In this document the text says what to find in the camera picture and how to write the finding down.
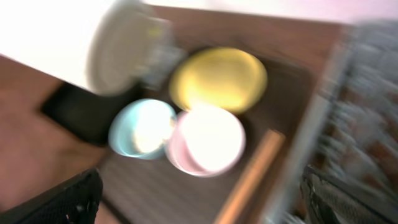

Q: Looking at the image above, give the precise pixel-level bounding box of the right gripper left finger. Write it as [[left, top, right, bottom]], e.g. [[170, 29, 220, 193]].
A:
[[1, 168, 103, 224]]

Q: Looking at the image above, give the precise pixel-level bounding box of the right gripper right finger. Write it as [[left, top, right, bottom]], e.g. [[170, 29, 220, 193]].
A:
[[300, 166, 397, 224]]

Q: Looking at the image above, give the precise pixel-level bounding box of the light blue bowl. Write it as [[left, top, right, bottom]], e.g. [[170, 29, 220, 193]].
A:
[[108, 99, 177, 160]]

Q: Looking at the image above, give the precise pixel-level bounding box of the pink bowl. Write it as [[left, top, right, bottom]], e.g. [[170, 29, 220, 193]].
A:
[[165, 106, 246, 177]]

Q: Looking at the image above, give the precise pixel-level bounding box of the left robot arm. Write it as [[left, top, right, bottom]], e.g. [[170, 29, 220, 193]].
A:
[[86, 1, 186, 96]]

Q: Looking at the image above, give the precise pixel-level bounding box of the grey dishwasher rack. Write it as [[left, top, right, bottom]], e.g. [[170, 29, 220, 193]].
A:
[[260, 19, 397, 223]]

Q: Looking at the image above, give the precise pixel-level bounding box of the dark brown serving tray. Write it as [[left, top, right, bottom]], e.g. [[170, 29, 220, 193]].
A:
[[99, 46, 315, 224]]

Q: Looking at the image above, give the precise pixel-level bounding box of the black rectangular tray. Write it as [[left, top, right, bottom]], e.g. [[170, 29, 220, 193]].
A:
[[40, 83, 144, 147]]

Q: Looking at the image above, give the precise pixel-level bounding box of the yellow plate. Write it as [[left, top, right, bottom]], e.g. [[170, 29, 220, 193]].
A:
[[169, 47, 268, 114]]

